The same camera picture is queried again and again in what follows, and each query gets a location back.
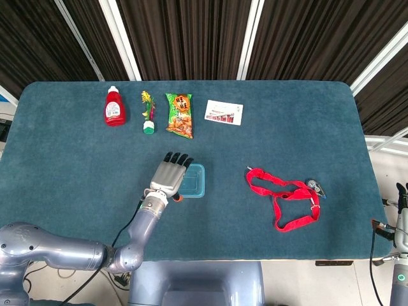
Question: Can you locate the white metal rack frame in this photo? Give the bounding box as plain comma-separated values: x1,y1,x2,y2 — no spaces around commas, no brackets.
365,127,408,157

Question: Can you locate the thin grey frame post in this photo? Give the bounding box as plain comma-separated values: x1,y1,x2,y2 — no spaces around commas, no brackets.
53,0,106,82

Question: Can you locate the white frame post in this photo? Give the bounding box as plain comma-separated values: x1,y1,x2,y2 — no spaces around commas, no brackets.
236,0,266,81
98,0,142,82
349,28,408,96

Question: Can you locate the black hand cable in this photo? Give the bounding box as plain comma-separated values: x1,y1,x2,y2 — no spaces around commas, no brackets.
62,197,146,306
368,222,386,306

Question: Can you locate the red ketchup bottle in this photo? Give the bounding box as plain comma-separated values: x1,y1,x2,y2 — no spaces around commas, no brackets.
104,85,127,128

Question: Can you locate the dark brown pleated curtain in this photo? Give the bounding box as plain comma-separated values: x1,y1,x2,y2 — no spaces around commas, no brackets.
0,0,408,138

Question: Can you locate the red fabric strap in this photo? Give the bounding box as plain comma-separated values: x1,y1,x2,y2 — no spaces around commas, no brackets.
245,166,321,233

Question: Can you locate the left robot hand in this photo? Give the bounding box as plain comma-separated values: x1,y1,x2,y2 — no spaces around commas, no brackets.
149,152,194,203

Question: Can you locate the blue plastic tray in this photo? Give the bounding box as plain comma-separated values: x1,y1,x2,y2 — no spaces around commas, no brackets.
177,163,206,199

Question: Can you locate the black left hand cable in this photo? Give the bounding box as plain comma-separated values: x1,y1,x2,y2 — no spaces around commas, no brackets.
62,197,146,306

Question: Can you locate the teal table mat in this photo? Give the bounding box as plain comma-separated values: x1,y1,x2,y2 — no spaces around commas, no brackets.
0,80,393,263

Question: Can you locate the black right hand cable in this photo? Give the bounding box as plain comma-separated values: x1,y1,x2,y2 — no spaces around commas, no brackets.
368,222,386,306

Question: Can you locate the green snack bag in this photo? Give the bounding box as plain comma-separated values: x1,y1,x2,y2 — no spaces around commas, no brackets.
164,92,194,140

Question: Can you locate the blue-grey robot torso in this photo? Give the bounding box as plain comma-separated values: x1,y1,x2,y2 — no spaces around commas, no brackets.
127,261,265,306

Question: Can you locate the dark blue fabric bundle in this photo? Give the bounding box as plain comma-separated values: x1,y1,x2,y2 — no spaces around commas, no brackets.
30,298,96,306

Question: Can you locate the white printed card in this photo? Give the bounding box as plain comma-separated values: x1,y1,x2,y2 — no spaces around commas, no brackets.
204,99,244,126

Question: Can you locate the floor cables and power strip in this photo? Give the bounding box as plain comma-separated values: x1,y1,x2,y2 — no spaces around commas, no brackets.
108,270,133,289

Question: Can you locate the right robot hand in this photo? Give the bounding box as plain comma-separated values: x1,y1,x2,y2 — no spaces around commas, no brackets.
371,182,408,250

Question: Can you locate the metal key clip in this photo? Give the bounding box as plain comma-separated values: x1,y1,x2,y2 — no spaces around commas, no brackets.
305,178,328,198

